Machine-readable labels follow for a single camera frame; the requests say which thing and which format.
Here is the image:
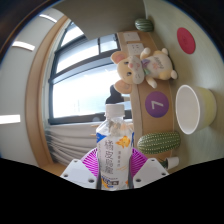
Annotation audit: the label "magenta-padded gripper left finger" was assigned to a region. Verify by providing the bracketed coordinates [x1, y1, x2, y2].
[59, 148, 101, 190]

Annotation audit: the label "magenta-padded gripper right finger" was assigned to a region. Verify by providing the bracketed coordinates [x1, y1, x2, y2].
[128, 147, 169, 189]

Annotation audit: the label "clear plastic drink bottle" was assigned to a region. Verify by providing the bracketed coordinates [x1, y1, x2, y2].
[95, 103, 135, 191]

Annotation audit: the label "small plant in white pot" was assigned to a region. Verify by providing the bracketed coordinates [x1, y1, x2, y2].
[159, 156, 180, 170]

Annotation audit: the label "tall green cactus ornament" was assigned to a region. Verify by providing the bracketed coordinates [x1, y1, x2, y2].
[136, 130, 182, 155]

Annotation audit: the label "grey window curtain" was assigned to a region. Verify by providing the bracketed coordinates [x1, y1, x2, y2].
[43, 123, 101, 166]

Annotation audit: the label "wooden window ledge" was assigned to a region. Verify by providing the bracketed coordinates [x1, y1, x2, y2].
[116, 30, 176, 161]

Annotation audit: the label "purple round number sign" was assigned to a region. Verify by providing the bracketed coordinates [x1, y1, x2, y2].
[144, 91, 170, 119]

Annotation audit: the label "dark-framed window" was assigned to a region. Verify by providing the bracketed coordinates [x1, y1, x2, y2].
[48, 21, 134, 126]

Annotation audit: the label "yellow and white cup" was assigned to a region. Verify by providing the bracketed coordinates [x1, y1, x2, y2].
[175, 84, 218, 136]

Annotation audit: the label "beige plush mouse toy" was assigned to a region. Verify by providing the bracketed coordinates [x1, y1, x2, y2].
[110, 47, 179, 94]

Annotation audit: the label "flat round red coaster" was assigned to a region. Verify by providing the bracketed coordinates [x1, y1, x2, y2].
[176, 27, 197, 55]

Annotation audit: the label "ceiling lights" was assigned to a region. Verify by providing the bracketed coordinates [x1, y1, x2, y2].
[0, 13, 58, 125]

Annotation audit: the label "round green cactus ornament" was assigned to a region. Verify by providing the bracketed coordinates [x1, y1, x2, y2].
[134, 17, 155, 33]

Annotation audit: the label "grey-green desk partition panel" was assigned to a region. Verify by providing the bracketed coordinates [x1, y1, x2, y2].
[53, 0, 145, 40]

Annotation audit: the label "white wall socket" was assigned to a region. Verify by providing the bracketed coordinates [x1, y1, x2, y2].
[122, 31, 140, 43]
[126, 42, 145, 56]

